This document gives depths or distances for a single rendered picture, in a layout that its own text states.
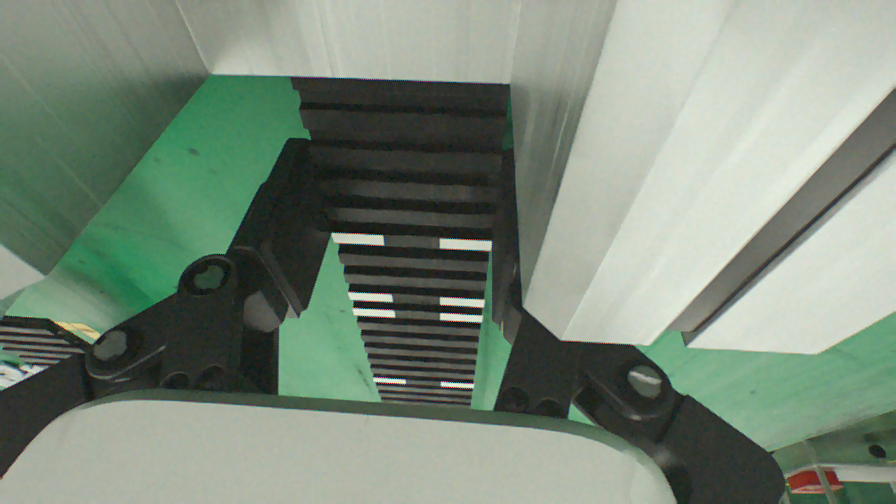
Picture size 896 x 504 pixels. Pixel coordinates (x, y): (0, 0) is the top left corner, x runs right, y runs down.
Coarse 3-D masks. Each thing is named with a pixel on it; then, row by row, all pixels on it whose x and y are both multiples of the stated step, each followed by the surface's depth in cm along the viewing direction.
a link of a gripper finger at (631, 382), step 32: (512, 160) 10; (512, 192) 9; (512, 224) 9; (512, 256) 8; (512, 288) 9; (512, 320) 9; (608, 352) 8; (640, 352) 8; (576, 384) 8; (608, 384) 7; (640, 384) 7; (640, 416) 7
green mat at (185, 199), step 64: (192, 128) 12; (256, 128) 12; (512, 128) 12; (128, 192) 15; (192, 192) 15; (64, 256) 19; (128, 256) 18; (192, 256) 18; (64, 320) 25; (320, 320) 22; (320, 384) 31; (704, 384) 26; (768, 384) 26; (832, 384) 25; (768, 448) 39
